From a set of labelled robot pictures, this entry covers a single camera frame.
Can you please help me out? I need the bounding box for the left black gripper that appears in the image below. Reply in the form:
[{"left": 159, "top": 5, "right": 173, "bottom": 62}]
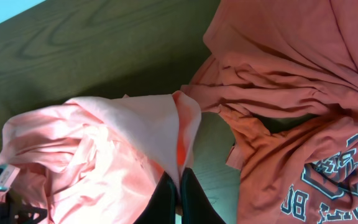
[{"left": 0, "top": 164, "right": 47, "bottom": 224}]

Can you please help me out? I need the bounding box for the pink t-shirt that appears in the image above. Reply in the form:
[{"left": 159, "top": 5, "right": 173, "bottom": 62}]
[{"left": 0, "top": 91, "right": 201, "bottom": 223}]

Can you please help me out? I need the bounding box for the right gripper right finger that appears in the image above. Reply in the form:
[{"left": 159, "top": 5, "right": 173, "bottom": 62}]
[{"left": 180, "top": 167, "right": 225, "bottom": 224}]

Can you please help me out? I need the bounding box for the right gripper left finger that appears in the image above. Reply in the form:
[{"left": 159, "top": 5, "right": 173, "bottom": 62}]
[{"left": 134, "top": 172, "right": 177, "bottom": 224}]

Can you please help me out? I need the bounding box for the red printed t-shirt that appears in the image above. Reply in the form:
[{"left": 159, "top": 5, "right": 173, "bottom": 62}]
[{"left": 181, "top": 0, "right": 358, "bottom": 223}]

